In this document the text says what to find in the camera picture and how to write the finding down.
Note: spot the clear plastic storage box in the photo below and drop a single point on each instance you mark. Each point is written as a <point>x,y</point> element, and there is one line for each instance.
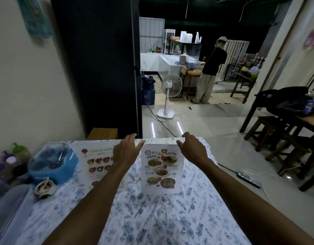
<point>9,214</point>

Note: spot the glass display cabinet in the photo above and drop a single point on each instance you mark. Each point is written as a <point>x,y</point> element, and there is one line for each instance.
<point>169,44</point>

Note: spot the blue gas cylinder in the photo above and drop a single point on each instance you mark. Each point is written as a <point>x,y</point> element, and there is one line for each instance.
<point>148,93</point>

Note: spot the person's right forearm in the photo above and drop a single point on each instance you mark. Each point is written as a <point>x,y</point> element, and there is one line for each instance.
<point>238,201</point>

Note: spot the pink wall decoration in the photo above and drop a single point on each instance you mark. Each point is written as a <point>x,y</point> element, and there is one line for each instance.
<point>312,38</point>

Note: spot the dark wooden stool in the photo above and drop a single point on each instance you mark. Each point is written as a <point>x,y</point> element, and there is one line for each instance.
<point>292,154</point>
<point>268,130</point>

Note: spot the food menu stand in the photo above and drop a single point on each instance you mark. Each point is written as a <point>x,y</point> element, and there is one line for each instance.
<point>160,173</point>

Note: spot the black partition panel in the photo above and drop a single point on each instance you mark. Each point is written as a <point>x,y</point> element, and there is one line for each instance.
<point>95,63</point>

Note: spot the black power strip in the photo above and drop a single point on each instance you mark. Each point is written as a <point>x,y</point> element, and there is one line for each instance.
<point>248,179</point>

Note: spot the person's right thumb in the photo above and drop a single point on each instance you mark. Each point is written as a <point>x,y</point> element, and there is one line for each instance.
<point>180,146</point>

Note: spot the white standing fan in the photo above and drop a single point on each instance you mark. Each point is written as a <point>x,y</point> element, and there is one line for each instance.
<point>169,91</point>

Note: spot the white kitchen counter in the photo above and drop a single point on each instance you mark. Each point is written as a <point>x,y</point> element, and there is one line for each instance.
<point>157,62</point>

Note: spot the white slatted gate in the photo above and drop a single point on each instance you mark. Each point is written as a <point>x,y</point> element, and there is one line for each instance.
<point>233,57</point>

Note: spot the green cap sauce bottle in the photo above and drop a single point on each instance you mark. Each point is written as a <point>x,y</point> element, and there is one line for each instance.
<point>20,151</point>

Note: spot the dark wooden dining table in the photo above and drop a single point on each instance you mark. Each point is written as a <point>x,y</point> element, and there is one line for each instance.
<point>308,125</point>

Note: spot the person's left hand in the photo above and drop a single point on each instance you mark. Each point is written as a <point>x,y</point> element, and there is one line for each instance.
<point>125,154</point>

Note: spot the light wooden stool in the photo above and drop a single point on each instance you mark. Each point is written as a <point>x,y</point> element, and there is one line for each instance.
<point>103,133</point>

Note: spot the person's left forearm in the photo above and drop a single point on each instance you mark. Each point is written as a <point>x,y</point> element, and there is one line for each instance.
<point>95,204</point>

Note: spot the person's right hand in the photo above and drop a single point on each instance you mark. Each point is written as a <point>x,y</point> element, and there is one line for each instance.
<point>195,151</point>

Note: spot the person's left thumb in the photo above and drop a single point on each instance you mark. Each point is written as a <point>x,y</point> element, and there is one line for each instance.
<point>140,147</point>

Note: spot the blue floral white tablecloth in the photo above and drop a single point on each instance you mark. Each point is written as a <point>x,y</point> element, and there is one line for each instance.
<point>159,216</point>

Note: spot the small wooden side table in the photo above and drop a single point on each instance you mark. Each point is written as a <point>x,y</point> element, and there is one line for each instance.
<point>242,85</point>

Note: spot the blue condiment caddy clear lid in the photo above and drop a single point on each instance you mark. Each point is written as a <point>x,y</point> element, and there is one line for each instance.
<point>53,162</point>

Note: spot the teal wall hanging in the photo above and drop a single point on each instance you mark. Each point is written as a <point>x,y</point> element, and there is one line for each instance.
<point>34,17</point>

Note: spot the row of glass bottles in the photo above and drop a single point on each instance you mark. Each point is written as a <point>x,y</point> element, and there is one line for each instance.
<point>154,49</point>

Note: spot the small white chili sauce cup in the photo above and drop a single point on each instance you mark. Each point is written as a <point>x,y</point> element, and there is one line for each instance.
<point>45,187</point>

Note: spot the black bag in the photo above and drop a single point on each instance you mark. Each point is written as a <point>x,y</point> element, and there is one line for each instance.
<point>287,100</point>

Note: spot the flat laminated menu sheet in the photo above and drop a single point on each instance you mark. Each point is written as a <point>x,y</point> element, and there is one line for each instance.
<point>98,163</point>

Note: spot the plastic water bottle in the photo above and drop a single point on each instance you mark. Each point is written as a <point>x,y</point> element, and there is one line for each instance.
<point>309,107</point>

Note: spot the stack of white cups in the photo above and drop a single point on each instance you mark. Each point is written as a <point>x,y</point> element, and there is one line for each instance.
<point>186,37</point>

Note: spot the wooden prep table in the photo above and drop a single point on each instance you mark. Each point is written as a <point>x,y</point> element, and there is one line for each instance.
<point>191,79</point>

